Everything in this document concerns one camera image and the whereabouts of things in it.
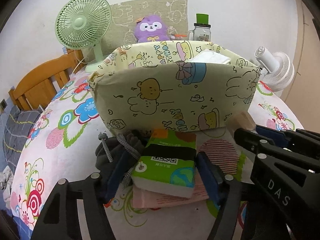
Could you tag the wooden bed headboard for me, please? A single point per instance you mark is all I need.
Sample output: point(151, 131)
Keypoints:
point(37, 89)

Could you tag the yellow cartoon storage box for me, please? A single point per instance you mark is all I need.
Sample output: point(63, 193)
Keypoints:
point(152, 85)

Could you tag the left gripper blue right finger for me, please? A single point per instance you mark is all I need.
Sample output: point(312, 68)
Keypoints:
point(212, 177)

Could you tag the green cartoon board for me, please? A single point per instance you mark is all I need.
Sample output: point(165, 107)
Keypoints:
point(174, 14)

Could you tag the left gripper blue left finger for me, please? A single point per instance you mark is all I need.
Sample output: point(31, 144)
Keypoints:
point(115, 174)

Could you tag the purple plush toy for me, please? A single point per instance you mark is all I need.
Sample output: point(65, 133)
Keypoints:
point(151, 29)

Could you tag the beige wardrobe door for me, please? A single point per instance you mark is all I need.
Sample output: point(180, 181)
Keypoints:
point(302, 96)

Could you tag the cotton swab jar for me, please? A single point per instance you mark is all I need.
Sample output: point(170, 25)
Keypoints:
point(178, 37)

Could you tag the grey drawstring pouch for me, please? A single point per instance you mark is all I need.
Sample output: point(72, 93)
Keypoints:
point(133, 142)

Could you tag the pink packet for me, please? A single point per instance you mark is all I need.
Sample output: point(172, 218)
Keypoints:
point(147, 199)

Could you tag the white standing fan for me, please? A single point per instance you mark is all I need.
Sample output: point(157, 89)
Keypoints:
point(277, 70)

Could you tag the floral tablecloth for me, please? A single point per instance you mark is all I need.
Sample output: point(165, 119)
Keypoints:
point(61, 144)

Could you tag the glass jar green lid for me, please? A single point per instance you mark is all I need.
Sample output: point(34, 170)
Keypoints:
point(202, 29)

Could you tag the white towel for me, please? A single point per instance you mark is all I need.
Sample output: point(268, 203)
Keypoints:
point(209, 56)

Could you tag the grey plaid bedding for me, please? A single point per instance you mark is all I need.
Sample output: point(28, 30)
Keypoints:
point(16, 131)

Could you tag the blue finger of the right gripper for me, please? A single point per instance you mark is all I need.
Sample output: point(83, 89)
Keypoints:
point(272, 133)

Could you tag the green desk fan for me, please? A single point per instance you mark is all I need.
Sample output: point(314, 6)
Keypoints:
point(84, 23)

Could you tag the green tissue pack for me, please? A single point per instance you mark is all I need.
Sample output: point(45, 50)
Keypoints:
point(167, 164)

